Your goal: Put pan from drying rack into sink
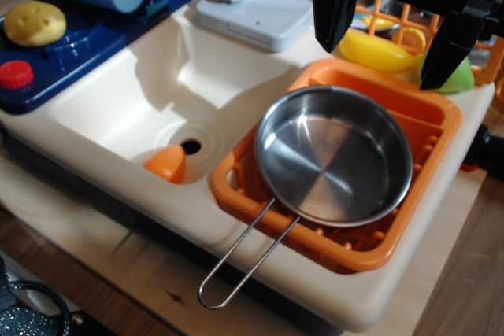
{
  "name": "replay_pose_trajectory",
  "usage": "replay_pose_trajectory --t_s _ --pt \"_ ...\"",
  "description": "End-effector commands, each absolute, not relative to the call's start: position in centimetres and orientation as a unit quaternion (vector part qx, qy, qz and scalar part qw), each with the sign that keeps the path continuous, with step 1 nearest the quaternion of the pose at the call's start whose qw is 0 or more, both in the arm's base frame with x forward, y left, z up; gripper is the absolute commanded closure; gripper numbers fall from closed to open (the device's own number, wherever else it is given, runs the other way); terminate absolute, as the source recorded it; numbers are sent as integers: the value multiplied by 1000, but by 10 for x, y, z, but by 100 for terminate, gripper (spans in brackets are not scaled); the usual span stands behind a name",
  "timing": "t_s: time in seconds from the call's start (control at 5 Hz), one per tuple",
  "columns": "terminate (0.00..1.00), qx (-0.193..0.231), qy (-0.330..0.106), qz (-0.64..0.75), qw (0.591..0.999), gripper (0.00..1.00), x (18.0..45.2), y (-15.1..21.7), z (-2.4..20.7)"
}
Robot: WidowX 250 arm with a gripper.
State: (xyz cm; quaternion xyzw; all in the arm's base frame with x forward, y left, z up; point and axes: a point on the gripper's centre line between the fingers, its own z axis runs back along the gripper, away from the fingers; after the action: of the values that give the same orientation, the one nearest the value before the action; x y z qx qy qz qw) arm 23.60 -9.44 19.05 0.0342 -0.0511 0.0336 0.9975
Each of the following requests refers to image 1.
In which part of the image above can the orange drying rack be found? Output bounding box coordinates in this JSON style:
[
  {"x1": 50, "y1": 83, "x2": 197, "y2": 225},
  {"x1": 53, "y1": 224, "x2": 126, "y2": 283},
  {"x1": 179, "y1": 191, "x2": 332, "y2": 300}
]
[{"x1": 210, "y1": 58, "x2": 463, "y2": 274}]

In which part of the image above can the red stove knob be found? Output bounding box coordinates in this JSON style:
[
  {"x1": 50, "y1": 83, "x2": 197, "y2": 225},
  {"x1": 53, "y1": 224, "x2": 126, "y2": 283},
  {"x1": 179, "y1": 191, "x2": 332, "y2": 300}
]
[{"x1": 0, "y1": 60, "x2": 35, "y2": 90}]

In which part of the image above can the grey toy faucet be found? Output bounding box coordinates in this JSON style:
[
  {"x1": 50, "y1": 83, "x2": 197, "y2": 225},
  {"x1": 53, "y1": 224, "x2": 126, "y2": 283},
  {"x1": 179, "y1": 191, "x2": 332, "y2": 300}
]
[{"x1": 195, "y1": 0, "x2": 313, "y2": 53}]

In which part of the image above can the dark blue toy stovetop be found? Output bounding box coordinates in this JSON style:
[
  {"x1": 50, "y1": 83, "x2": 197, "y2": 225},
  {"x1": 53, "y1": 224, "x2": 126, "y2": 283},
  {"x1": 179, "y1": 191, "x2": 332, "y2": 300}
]
[{"x1": 1, "y1": 0, "x2": 191, "y2": 114}]

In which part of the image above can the green toy fruit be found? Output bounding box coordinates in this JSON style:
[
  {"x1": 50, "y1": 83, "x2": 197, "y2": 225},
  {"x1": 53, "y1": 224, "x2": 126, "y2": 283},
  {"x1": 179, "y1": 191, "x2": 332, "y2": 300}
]
[{"x1": 434, "y1": 57, "x2": 476, "y2": 95}]

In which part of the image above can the black cable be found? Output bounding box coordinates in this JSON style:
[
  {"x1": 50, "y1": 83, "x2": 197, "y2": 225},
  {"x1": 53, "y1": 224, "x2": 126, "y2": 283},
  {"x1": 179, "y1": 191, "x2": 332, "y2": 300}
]
[{"x1": 0, "y1": 253, "x2": 72, "y2": 336}]

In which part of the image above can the small metal bowl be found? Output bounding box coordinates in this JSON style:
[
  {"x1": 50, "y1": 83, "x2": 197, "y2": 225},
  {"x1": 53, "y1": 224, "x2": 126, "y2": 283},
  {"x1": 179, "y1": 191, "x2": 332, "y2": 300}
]
[{"x1": 350, "y1": 13, "x2": 399, "y2": 39}]

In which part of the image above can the yellow toy banana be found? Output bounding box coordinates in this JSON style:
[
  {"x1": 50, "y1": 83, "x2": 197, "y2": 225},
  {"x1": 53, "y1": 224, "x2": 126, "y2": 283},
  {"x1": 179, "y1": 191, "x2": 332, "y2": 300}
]
[{"x1": 338, "y1": 30, "x2": 421, "y2": 72}]

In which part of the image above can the orange lattice basket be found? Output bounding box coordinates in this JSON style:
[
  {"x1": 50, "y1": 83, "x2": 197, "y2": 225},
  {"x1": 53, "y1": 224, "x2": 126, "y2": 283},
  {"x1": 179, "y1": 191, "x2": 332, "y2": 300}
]
[{"x1": 352, "y1": 0, "x2": 503, "y2": 85}]

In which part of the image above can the cream toy sink unit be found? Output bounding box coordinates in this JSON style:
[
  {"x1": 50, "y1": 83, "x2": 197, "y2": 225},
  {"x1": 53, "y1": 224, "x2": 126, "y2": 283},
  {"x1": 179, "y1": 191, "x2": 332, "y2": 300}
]
[{"x1": 1, "y1": 4, "x2": 495, "y2": 335}]

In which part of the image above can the yellow toy potato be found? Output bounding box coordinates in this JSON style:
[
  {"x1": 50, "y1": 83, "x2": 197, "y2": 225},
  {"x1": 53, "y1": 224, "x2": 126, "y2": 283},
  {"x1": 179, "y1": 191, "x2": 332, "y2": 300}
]
[{"x1": 3, "y1": 0, "x2": 67, "y2": 47}]

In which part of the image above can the orange toy piece in sink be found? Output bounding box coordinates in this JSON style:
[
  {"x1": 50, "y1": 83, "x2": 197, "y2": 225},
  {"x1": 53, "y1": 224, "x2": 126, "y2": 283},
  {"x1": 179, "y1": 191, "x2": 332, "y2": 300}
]
[{"x1": 143, "y1": 145, "x2": 186, "y2": 184}]

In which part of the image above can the stainless steel pan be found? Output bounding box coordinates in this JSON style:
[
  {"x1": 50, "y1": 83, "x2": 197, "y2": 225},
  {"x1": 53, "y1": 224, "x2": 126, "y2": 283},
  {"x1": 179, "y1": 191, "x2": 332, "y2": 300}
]
[{"x1": 198, "y1": 84, "x2": 414, "y2": 310}]

